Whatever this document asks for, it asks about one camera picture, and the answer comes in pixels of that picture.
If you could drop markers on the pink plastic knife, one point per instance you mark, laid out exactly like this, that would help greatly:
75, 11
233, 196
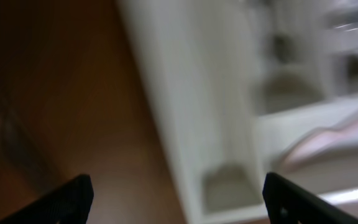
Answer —
317, 141

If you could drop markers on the white plastic cutlery tray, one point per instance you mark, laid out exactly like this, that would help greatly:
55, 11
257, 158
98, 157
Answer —
233, 84

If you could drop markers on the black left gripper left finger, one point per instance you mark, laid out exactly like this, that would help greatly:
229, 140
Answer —
68, 204

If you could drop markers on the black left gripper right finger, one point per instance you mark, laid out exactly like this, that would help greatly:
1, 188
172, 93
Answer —
288, 203

